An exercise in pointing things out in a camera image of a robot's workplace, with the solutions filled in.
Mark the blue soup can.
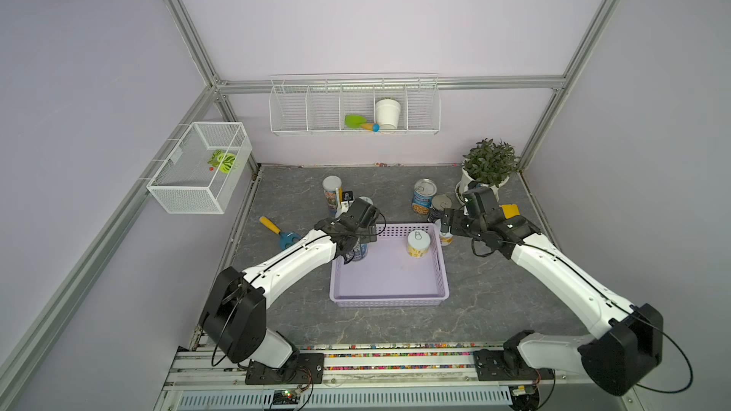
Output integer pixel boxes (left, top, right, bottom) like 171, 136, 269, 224
344, 240, 369, 264
411, 178, 438, 215

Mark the tall colourful can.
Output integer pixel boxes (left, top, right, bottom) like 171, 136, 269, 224
322, 175, 343, 216

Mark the lilac plastic basket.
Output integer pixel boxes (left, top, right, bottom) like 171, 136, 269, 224
329, 223, 450, 307

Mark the yellow label small can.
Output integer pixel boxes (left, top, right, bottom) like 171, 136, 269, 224
407, 229, 431, 258

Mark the dark navy can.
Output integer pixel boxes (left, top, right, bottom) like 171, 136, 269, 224
428, 194, 452, 223

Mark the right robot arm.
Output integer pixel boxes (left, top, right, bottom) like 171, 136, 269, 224
441, 209, 664, 396

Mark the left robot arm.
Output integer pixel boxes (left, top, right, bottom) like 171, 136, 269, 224
198, 198, 382, 369

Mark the green toy in basket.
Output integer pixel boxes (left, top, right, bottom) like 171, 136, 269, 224
209, 150, 237, 174

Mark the yellow toy shovel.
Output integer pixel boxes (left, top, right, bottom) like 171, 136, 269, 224
500, 204, 521, 219

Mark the orange label small can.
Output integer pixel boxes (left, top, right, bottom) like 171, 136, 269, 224
439, 229, 453, 247

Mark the potted green plant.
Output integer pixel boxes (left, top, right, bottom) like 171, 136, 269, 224
455, 138, 519, 200

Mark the teal toy garden fork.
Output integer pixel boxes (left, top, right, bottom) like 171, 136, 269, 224
259, 216, 302, 250

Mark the green toy scoop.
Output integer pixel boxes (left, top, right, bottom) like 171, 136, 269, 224
345, 114, 380, 132

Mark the white empty flower pot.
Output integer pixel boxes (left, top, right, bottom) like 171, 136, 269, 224
375, 98, 402, 131

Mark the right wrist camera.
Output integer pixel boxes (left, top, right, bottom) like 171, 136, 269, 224
461, 186, 499, 219

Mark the white wire wall shelf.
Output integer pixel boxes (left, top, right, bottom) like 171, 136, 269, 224
268, 74, 442, 135

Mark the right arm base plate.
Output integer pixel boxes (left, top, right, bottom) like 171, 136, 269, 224
472, 349, 555, 384

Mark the aluminium frame rail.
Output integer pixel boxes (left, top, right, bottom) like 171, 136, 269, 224
163, 343, 640, 393

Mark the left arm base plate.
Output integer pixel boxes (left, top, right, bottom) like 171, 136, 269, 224
245, 352, 325, 386

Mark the white wire side basket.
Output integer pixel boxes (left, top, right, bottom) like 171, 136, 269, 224
147, 122, 252, 215

